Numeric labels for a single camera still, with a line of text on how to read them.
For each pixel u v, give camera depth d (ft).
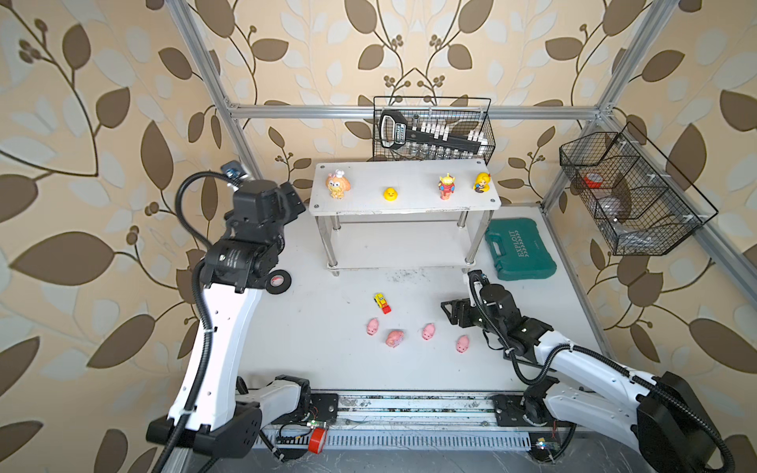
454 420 2.42
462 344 2.75
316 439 2.20
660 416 1.31
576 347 1.72
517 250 3.28
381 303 3.05
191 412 1.17
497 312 2.11
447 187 2.33
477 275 2.32
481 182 2.43
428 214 2.42
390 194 2.41
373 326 2.86
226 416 1.25
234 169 1.63
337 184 2.37
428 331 2.84
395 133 2.84
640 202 2.41
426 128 2.73
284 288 3.17
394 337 2.70
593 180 2.64
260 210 1.42
